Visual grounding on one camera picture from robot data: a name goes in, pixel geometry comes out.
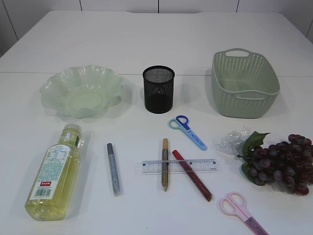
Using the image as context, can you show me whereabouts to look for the clear plastic sheet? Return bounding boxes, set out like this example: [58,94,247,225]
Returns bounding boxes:
[213,126,252,155]

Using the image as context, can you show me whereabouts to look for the yellow tea bottle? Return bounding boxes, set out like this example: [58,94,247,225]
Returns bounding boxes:
[24,124,82,221]

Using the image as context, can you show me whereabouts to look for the purple artificial grape bunch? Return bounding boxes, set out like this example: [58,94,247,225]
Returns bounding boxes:
[237,131,313,196]

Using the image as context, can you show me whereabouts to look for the gold glitter pen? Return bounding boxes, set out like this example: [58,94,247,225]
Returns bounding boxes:
[161,138,169,191]

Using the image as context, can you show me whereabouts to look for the black mesh pen holder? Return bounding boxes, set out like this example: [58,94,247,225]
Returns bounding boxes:
[142,65,175,114]

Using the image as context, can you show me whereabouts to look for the clear plastic ruler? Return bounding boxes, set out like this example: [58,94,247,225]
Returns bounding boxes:
[140,159,219,174]

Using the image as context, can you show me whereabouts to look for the silver glitter pen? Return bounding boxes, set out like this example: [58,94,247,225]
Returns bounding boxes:
[107,142,121,196]

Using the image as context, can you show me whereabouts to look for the red glitter pen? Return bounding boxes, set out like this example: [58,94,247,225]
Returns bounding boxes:
[172,150,212,202]

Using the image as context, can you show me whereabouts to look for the green wavy glass plate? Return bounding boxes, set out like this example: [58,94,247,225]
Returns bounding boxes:
[40,65,123,118]

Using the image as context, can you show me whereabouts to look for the green plastic woven basket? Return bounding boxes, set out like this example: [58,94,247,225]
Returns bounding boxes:
[211,48,280,118]

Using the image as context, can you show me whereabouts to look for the blue capped scissors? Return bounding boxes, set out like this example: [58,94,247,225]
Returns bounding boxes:
[168,115,207,151]

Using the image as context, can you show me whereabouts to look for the pink scissors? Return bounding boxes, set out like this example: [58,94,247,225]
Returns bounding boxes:
[219,192,269,235]

